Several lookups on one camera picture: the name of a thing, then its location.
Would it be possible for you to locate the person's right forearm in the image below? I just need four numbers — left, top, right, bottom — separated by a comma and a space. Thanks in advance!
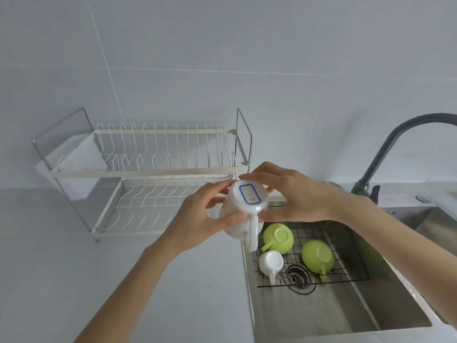
337, 189, 457, 327

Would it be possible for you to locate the white two-tier dish rack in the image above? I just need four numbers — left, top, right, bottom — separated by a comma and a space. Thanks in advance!
32, 107, 254, 244

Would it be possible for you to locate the small white cup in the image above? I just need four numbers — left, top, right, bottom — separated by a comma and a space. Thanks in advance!
258, 250, 285, 286

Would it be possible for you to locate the white plastic utensil holder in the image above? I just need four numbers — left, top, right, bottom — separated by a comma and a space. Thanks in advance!
35, 133, 122, 202

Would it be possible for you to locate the dark grey kitchen faucet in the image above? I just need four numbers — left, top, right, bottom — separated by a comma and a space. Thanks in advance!
351, 113, 457, 205

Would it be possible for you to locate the person's left hand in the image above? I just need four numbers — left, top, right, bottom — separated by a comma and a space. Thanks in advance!
157, 180, 248, 258

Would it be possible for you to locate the person's right hand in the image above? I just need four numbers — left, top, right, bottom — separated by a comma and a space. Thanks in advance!
239, 161, 350, 223

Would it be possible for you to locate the green cup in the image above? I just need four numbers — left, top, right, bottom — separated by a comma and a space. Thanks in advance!
301, 240, 336, 283
262, 223, 295, 255

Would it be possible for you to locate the stainless steel sink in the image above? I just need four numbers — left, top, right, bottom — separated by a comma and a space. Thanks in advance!
241, 196, 457, 343

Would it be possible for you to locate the black wire sink grid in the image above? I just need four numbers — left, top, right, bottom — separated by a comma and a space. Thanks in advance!
250, 205, 370, 288

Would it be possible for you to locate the metal sink drain strainer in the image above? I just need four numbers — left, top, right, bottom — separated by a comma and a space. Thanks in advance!
285, 263, 318, 294

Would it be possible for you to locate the person's left forearm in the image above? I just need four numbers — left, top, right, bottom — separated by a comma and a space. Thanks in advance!
73, 239, 183, 343

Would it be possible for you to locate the white mug with blue label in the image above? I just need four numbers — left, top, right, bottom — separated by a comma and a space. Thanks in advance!
218, 179, 269, 253

